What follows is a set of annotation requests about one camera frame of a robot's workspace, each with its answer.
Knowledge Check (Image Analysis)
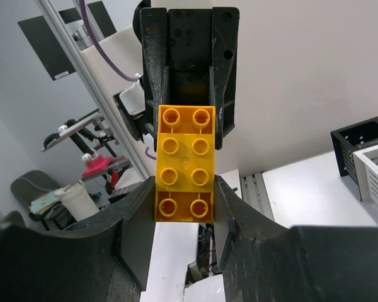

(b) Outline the white cup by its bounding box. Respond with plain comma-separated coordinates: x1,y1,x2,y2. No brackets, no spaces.
57,181,100,221

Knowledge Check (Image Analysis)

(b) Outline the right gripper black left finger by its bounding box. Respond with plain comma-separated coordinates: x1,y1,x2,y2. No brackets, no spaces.
0,177,156,301

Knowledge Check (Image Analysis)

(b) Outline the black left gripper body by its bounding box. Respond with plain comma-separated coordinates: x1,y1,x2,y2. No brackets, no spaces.
168,9,212,106

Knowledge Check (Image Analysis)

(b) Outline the aluminium table rail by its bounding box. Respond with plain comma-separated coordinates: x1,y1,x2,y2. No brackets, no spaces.
240,173,275,221

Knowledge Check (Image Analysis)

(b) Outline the black slotted container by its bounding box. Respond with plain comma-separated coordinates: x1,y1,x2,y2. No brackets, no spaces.
330,116,378,184

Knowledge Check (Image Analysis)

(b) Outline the red plastic object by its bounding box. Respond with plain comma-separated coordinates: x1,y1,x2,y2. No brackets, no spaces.
82,154,113,178

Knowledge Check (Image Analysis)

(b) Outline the white slotted container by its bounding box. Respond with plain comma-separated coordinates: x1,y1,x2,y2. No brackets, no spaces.
353,145,378,206

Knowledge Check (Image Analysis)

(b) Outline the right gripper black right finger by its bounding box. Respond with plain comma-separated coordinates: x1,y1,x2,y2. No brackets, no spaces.
214,176,378,301

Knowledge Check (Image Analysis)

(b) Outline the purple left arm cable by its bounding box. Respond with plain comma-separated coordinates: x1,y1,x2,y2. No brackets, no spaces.
78,0,158,160

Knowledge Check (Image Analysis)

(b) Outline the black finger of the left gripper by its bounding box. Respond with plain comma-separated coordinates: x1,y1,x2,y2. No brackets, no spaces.
209,7,239,150
140,8,169,138

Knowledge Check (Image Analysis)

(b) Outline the yellow half-round lego brick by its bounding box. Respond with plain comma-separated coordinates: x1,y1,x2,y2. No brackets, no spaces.
154,105,215,223

